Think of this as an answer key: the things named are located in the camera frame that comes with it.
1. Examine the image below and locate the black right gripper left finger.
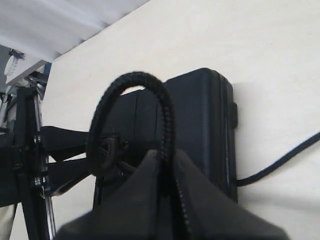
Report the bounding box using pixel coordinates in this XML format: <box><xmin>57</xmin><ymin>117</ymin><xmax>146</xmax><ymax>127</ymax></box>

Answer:
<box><xmin>56</xmin><ymin>150</ymin><xmax>174</xmax><ymax>240</ymax></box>

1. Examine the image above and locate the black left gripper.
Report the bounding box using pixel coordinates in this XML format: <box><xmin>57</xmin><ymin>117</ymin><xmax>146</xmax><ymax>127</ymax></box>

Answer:
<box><xmin>0</xmin><ymin>87</ymin><xmax>91</xmax><ymax>240</ymax></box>

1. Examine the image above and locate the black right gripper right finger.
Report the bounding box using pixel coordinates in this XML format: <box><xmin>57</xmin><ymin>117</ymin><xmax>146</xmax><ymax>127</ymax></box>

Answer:
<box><xmin>172</xmin><ymin>150</ymin><xmax>289</xmax><ymax>240</ymax></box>

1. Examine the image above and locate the black frayed cord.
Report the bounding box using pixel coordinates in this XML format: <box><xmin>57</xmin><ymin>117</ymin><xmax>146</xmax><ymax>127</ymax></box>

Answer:
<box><xmin>86</xmin><ymin>70</ymin><xmax>320</xmax><ymax>240</ymax></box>

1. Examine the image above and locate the black plastic carrying case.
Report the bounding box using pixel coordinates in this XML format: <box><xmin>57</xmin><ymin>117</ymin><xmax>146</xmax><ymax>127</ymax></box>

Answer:
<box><xmin>93</xmin><ymin>68</ymin><xmax>238</xmax><ymax>201</ymax></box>

